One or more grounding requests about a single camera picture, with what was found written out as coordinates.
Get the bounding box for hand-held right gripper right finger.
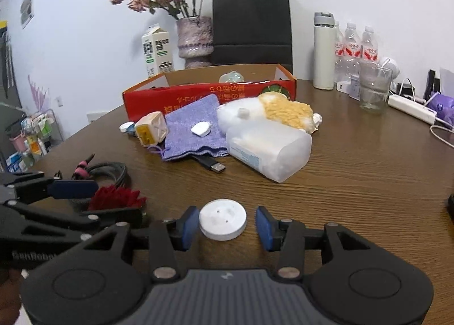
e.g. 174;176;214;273
256;205;377;282

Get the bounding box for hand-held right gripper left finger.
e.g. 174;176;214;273
76;205;200;282

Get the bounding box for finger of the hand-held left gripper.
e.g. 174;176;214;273
0;201;143;233
0;171;100;205

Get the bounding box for white round disc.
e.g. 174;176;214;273
199;198;248;241

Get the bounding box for black braided cable bundle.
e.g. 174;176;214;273
53;152;130;210

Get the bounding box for red fabric flower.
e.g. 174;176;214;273
87;185;148;212

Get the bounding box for purple knit cloth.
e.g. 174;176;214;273
149;93;229;162

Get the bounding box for cream yellow cube box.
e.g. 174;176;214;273
135;111;168;148

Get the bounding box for white and yellow plush toy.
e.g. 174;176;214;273
216;93;321;134

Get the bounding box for red cardboard box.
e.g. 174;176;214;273
122;64;297;123

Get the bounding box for wooden desktop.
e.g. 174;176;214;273
14;79;454;325

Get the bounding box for storage cart with supplies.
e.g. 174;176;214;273
0;109;64;173

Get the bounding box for translucent plastic jar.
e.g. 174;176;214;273
226;120;313;183

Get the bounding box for small white oval case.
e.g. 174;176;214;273
191;122;211;138

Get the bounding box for dark hanging board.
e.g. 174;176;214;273
0;20;22;106

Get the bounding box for white milk carton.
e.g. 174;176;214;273
141;24;175;79

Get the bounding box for small light purple box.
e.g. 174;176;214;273
349;74;361;99

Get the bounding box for clear glass cup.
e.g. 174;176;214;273
359;62;392;115

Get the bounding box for purple white vase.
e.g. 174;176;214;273
176;16;214;69

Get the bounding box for white thermos bottle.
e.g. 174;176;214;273
313;12;336;90

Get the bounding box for white power strip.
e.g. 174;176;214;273
388;94;438;125

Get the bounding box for clear water bottle red label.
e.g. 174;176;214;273
334;21;346;83
343;22;361;77
360;26;380;65

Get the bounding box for white round device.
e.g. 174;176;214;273
378;56;403;82

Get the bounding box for black paper bag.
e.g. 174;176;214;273
212;0;293;74

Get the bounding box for purple tissue pack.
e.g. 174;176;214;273
426;91;454;123

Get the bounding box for black upright device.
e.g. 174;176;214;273
424;69;438;99

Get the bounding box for white paper sheet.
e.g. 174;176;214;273
440;67;454;93

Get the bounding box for black USB cable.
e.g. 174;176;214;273
192;155;226;174

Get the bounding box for purple wall decal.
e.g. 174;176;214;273
28;75;50;113

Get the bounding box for wall poster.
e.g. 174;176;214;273
19;0;35;29

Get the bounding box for white cable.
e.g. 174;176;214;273
430;123;454;148

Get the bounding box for thin white cables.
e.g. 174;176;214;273
394;79;426;103

